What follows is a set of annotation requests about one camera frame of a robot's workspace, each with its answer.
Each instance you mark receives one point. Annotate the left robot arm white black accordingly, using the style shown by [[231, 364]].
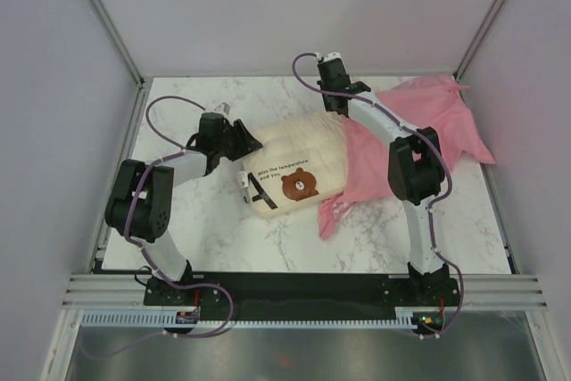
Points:
[[140, 203]]

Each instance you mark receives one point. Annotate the aluminium frame post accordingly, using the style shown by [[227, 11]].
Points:
[[117, 41], [491, 16]]

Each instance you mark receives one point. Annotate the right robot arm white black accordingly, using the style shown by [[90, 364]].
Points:
[[415, 172]]

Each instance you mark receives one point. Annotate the white slotted cable duct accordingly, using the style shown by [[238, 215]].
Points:
[[179, 319]]

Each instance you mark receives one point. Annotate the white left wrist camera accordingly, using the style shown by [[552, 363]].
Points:
[[223, 108]]

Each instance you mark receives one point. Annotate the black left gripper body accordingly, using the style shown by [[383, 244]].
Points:
[[224, 144]]

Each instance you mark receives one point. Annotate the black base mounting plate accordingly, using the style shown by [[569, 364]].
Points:
[[305, 296]]

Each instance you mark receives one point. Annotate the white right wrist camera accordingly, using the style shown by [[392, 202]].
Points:
[[330, 57]]

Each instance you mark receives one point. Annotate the aluminium front rail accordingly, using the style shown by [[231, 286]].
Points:
[[482, 292]]

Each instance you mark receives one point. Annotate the left aluminium frame post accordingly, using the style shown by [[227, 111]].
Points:
[[117, 41]]

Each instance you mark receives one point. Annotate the right aluminium frame post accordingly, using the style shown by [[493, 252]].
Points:
[[491, 16]]

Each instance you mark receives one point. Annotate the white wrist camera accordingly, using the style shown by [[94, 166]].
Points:
[[223, 108], [330, 57]]

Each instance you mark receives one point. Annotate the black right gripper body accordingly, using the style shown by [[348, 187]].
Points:
[[326, 103]]

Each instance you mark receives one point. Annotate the cream pillow with bear print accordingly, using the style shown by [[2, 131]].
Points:
[[303, 161]]

